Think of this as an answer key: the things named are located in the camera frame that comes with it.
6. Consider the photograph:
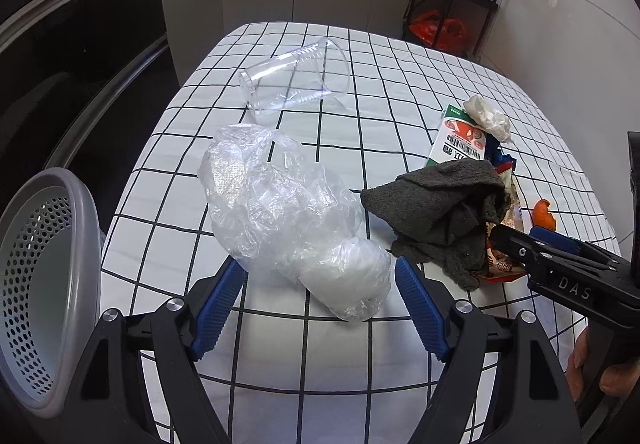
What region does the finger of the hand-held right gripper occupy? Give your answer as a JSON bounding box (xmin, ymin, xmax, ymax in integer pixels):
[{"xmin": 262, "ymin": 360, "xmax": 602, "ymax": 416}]
[
  {"xmin": 529, "ymin": 225, "xmax": 625, "ymax": 269},
  {"xmin": 487, "ymin": 223, "xmax": 618, "ymax": 281}
]

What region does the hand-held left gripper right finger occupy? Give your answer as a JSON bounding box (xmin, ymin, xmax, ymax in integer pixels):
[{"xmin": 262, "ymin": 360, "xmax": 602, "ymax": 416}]
[{"xmin": 394, "ymin": 255, "xmax": 583, "ymax": 444}]

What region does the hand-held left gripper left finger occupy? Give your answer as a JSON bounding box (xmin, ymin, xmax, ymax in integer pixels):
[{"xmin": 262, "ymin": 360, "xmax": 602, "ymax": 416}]
[{"xmin": 65, "ymin": 257, "xmax": 248, "ymax": 444}]

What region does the colourful snack wrapper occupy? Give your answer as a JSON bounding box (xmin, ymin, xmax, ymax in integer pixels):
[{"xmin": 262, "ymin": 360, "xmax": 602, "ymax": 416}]
[{"xmin": 472, "ymin": 133, "xmax": 533, "ymax": 286}]

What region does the clear plastic bag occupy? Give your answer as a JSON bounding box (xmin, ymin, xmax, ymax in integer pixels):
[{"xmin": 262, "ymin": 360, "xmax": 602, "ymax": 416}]
[{"xmin": 198, "ymin": 123, "xmax": 392, "ymax": 324}]

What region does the white tissue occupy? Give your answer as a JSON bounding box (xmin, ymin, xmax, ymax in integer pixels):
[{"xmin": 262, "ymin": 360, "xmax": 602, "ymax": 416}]
[{"xmin": 462, "ymin": 95, "xmax": 513, "ymax": 144}]

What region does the grey perforated bin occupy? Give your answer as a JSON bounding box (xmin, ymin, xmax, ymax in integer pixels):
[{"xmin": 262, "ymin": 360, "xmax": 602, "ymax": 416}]
[{"xmin": 0, "ymin": 167, "xmax": 103, "ymax": 417}]

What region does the clear plastic cup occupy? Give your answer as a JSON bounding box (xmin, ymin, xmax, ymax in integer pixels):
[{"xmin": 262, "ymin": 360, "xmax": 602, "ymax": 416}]
[{"xmin": 238, "ymin": 37, "xmax": 350, "ymax": 125}]

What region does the person's right hand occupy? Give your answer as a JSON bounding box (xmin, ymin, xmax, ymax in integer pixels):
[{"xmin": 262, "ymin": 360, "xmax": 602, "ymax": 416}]
[{"xmin": 570, "ymin": 327, "xmax": 638, "ymax": 402}]

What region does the orange peel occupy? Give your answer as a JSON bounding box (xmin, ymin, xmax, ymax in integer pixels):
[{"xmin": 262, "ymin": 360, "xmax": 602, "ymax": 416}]
[{"xmin": 531, "ymin": 199, "xmax": 557, "ymax": 231}]

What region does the dark grey cloth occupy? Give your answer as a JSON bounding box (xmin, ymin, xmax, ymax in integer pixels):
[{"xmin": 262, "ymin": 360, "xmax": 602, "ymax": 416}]
[{"xmin": 360, "ymin": 160, "xmax": 513, "ymax": 291}]

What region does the white green carton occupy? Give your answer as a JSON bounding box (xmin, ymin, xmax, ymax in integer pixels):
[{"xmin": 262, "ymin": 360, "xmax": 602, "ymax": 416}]
[{"xmin": 427, "ymin": 103, "xmax": 488, "ymax": 170}]

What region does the white checkered tablecloth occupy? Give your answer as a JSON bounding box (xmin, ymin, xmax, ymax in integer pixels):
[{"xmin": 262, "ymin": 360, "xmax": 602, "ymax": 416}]
[{"xmin": 95, "ymin": 22, "xmax": 623, "ymax": 444}]

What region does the orange plastic bag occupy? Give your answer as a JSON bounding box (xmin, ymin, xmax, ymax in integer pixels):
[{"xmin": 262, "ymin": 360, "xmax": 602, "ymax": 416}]
[{"xmin": 409, "ymin": 9, "xmax": 465, "ymax": 48}]

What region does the black built-in oven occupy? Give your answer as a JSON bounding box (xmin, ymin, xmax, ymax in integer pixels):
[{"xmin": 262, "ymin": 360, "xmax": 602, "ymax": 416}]
[{"xmin": 0, "ymin": 0, "xmax": 171, "ymax": 205}]

